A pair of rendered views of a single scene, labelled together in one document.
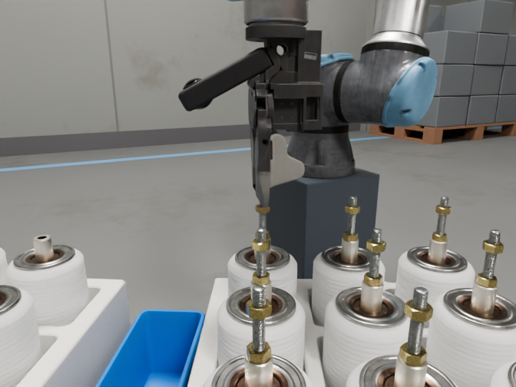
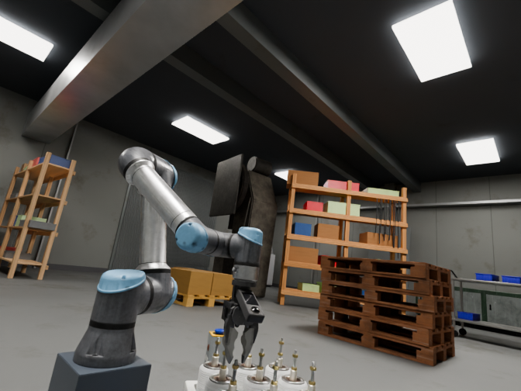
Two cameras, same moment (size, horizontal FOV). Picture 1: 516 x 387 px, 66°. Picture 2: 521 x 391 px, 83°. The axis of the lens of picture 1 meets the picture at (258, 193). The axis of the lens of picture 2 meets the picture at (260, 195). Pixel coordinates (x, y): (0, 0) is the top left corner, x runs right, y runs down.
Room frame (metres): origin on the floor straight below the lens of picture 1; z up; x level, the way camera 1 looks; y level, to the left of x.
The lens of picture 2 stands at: (0.78, 0.83, 0.58)
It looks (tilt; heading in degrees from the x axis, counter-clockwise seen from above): 14 degrees up; 251
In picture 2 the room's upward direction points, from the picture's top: 7 degrees clockwise
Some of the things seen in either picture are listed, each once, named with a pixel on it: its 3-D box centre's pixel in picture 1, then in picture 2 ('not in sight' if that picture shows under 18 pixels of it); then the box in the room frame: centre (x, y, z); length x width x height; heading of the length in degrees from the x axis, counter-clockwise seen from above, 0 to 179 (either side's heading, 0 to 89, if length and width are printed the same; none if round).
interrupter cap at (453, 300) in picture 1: (481, 308); (247, 366); (0.37, -0.24, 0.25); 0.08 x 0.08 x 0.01
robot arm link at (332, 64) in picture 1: (325, 89); (121, 293); (0.82, -0.13, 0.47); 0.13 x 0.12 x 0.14; 49
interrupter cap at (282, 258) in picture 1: (262, 257); not in sight; (0.49, -0.01, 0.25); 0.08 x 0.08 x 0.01
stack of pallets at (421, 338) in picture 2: not in sight; (383, 302); (-1.65, -1.78, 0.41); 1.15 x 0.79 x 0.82; 115
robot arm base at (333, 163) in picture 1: (319, 147); (109, 338); (0.82, -0.13, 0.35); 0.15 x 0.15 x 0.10
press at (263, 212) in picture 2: not in sight; (240, 223); (-1.08, -5.61, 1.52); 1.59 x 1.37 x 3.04; 115
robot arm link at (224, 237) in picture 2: not in sight; (216, 243); (0.58, -0.07, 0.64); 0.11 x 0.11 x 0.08; 49
